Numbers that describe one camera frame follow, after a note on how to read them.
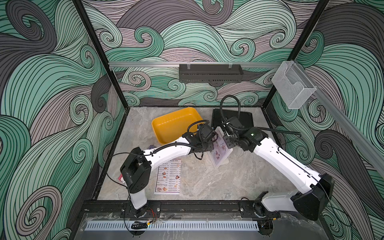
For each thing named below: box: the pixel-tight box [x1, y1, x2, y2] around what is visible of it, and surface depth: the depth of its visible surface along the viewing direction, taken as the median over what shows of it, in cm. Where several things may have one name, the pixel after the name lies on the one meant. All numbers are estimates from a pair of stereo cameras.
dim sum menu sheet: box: [154, 159, 182, 195], surface depth 85 cm
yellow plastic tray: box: [151, 107, 204, 145], surface depth 113 cm
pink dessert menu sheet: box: [213, 126, 232, 165], surface depth 83 cm
